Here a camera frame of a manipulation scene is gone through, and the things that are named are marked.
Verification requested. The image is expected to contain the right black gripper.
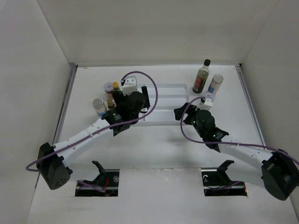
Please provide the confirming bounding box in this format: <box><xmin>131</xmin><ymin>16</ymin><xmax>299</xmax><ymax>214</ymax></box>
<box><xmin>174</xmin><ymin>102</ymin><xmax>205</xmax><ymax>138</ymax></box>

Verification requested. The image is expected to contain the red sauce bottle yellow cap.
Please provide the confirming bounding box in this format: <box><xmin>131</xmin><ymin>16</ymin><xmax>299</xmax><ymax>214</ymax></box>
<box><xmin>112</xmin><ymin>82</ymin><xmax>121</xmax><ymax>98</ymax></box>

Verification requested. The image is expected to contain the small dark bottle gold cap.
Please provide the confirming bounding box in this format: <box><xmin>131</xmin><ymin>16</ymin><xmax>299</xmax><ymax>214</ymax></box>
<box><xmin>107</xmin><ymin>97</ymin><xmax>115</xmax><ymax>110</ymax></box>

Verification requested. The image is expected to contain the tall dark soy sauce bottle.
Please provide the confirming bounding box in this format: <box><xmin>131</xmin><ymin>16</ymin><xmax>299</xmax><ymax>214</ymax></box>
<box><xmin>192</xmin><ymin>59</ymin><xmax>211</xmax><ymax>93</ymax></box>

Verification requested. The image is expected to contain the white powder shaker silver lid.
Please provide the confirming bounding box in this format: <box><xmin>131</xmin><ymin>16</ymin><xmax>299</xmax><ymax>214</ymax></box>
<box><xmin>93</xmin><ymin>98</ymin><xmax>107</xmax><ymax>117</ymax></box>

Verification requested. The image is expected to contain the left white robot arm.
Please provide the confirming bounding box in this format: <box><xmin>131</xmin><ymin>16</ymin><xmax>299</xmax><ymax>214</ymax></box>
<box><xmin>36</xmin><ymin>86</ymin><xmax>151</xmax><ymax>190</ymax></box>

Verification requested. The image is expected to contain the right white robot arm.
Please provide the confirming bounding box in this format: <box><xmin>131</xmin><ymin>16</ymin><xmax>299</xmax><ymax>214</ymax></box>
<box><xmin>174</xmin><ymin>103</ymin><xmax>299</xmax><ymax>201</ymax></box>

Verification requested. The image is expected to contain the white divided organizer tray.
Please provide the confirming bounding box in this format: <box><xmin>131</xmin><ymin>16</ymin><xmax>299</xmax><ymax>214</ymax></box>
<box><xmin>136</xmin><ymin>84</ymin><xmax>189</xmax><ymax>126</ymax></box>

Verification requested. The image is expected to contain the brown spice jar white lid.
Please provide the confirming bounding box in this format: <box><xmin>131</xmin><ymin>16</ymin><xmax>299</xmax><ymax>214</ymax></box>
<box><xmin>204</xmin><ymin>92</ymin><xmax>215</xmax><ymax>101</ymax></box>

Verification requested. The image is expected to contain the white powder shaker blue label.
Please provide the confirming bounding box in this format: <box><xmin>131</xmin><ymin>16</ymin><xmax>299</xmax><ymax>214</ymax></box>
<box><xmin>208</xmin><ymin>74</ymin><xmax>224</xmax><ymax>95</ymax></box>

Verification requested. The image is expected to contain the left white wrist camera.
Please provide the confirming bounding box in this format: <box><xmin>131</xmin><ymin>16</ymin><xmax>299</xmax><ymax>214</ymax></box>
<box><xmin>122</xmin><ymin>76</ymin><xmax>138</xmax><ymax>96</ymax></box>

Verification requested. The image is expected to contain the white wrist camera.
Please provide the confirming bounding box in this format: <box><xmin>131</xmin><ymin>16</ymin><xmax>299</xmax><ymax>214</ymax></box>
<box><xmin>122</xmin><ymin>76</ymin><xmax>138</xmax><ymax>96</ymax></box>
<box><xmin>199</xmin><ymin>98</ymin><xmax>213</xmax><ymax>111</ymax></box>

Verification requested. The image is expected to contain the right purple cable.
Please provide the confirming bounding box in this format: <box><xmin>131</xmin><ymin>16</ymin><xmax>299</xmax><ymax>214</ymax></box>
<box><xmin>180</xmin><ymin>96</ymin><xmax>299</xmax><ymax>165</ymax></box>

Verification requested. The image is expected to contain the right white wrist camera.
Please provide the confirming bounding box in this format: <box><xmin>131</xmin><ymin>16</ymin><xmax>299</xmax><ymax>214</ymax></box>
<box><xmin>199</xmin><ymin>98</ymin><xmax>213</xmax><ymax>111</ymax></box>

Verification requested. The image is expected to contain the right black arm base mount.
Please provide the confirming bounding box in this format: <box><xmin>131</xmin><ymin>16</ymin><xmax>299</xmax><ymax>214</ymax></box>
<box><xmin>201</xmin><ymin>160</ymin><xmax>247</xmax><ymax>196</ymax></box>

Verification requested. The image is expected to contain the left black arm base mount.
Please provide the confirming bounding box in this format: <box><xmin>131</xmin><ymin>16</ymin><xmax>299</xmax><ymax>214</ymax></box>
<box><xmin>75</xmin><ymin>161</ymin><xmax>120</xmax><ymax>197</ymax></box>

